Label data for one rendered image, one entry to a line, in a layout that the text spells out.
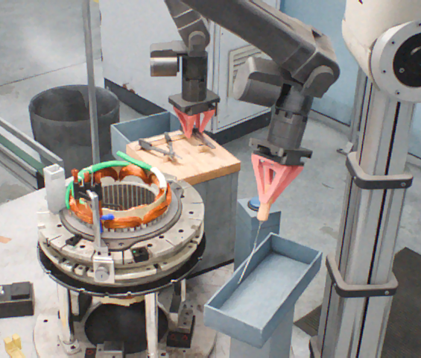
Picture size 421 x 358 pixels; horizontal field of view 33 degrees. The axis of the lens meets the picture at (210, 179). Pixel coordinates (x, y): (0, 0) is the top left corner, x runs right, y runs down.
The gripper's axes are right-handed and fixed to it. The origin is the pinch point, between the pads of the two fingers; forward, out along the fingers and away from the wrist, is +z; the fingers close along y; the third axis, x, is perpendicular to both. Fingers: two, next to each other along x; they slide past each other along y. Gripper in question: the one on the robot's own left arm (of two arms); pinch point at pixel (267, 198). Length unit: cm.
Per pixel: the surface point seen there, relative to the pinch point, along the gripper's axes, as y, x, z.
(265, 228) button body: -27.9, -14.4, 12.2
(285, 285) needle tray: -12.6, 1.2, 16.6
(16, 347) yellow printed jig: 5, -45, 48
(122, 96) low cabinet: -218, -242, 21
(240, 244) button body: -29.2, -20.1, 18.0
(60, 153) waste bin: -102, -159, 36
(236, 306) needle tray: -3.1, -1.9, 20.6
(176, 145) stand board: -29, -44, 3
